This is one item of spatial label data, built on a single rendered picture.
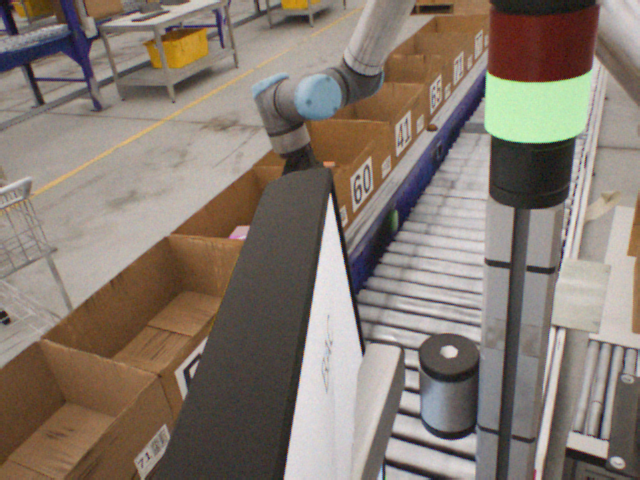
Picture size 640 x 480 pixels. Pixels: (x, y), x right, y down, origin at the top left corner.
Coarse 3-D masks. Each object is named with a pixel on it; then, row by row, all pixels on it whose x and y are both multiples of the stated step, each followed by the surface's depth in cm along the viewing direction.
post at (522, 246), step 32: (512, 224) 32; (544, 224) 31; (512, 256) 34; (544, 256) 32; (512, 288) 35; (544, 288) 33; (512, 320) 37; (544, 320) 35; (480, 352) 38; (512, 352) 38; (544, 352) 36; (480, 384) 40; (512, 384) 39; (480, 416) 41; (512, 416) 40; (480, 448) 43; (512, 448) 41
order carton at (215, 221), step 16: (240, 176) 162; (256, 176) 168; (272, 176) 165; (336, 176) 151; (224, 192) 156; (240, 192) 162; (256, 192) 169; (208, 208) 150; (224, 208) 156; (240, 208) 163; (256, 208) 169; (192, 224) 145; (208, 224) 151; (224, 224) 157; (240, 224) 163; (208, 240) 133; (224, 240) 130; (240, 240) 128
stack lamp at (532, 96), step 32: (512, 32) 27; (544, 32) 26; (576, 32) 26; (512, 64) 27; (544, 64) 27; (576, 64) 27; (512, 96) 28; (544, 96) 27; (576, 96) 28; (512, 128) 29; (544, 128) 28; (576, 128) 29
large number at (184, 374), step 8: (200, 344) 106; (200, 352) 106; (192, 360) 104; (184, 368) 102; (192, 368) 104; (176, 376) 101; (184, 376) 103; (192, 376) 105; (184, 384) 103; (184, 392) 103; (184, 400) 103
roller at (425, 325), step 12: (360, 312) 153; (372, 312) 152; (384, 312) 151; (396, 312) 150; (384, 324) 150; (396, 324) 149; (408, 324) 147; (420, 324) 146; (432, 324) 145; (444, 324) 144; (456, 324) 144; (468, 336) 141
